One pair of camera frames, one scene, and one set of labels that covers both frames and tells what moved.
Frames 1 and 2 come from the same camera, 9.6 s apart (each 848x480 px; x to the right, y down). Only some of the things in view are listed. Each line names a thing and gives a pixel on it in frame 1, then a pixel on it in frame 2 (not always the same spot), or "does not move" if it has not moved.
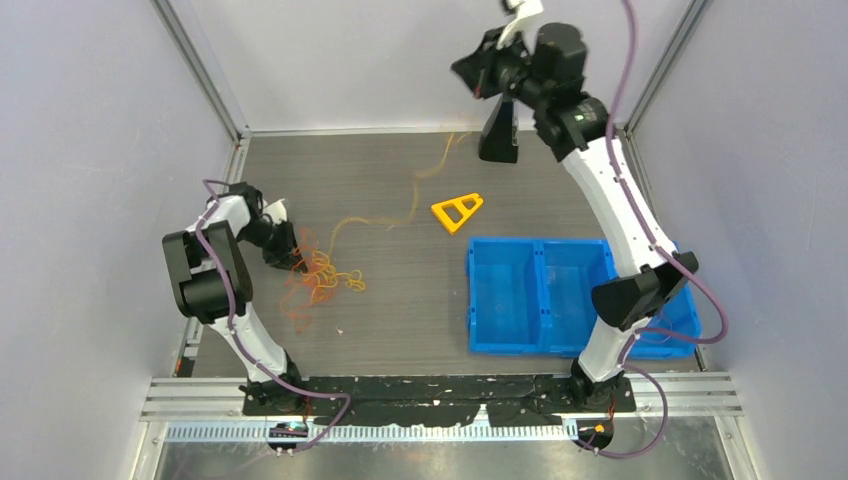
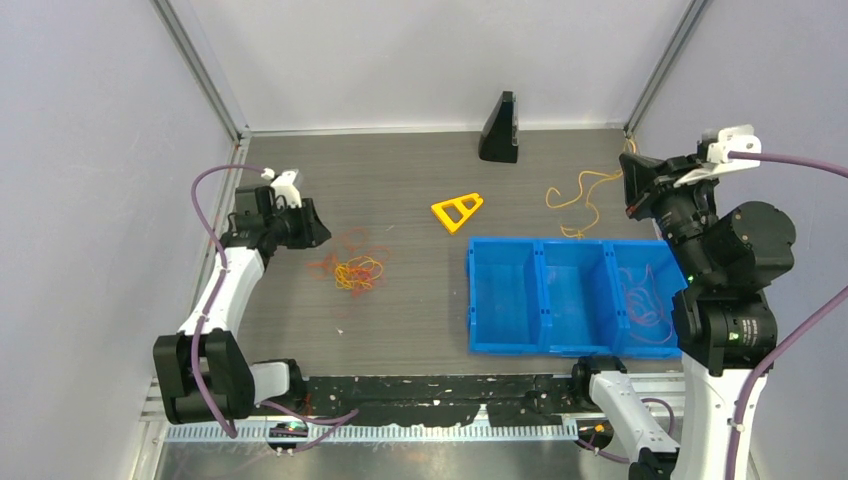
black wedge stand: x=499 y=140 does not move
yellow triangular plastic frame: x=449 y=223 does not move
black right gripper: x=477 y=69 to x=640 y=171
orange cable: x=308 y=286 to x=360 y=268
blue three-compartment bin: x=534 y=297 does not move
